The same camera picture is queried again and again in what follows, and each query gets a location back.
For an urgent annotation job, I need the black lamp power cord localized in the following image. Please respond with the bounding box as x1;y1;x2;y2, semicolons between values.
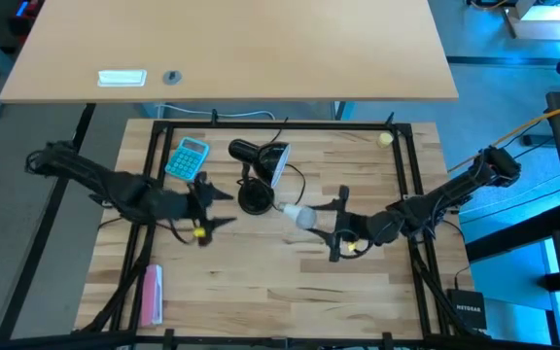
237;116;307;210

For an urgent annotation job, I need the black gooseneck desk lamp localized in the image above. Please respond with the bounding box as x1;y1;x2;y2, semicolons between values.
227;137;293;217

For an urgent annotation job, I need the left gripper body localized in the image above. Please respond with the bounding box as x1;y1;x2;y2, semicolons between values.
182;170;213;247

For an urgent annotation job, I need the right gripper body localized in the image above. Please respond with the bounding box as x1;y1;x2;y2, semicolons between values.
329;185;391;263

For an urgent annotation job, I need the black metal table frame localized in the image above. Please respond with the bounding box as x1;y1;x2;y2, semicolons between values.
70;110;493;350

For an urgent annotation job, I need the white rectangular desk grommet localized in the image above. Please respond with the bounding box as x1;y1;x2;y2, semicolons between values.
96;68;149;88

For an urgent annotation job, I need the teal calculator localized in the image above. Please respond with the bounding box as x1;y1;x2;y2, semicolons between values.
164;136;211;183

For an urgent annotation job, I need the white cable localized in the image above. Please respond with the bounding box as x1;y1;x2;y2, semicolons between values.
155;102;277;122

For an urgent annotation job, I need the light wooden desk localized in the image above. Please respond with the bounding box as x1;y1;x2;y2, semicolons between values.
0;0;459;104

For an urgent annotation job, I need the white frosted lightbulb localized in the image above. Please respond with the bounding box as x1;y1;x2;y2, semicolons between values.
278;201;319;231

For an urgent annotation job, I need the black Netgear network switch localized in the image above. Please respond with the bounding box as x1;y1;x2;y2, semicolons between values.
445;288;488;332

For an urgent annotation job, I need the white box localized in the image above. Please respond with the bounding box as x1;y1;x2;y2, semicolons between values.
502;0;560;43

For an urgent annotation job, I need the pink sticky note pad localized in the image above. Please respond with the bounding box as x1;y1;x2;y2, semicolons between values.
138;263;165;328

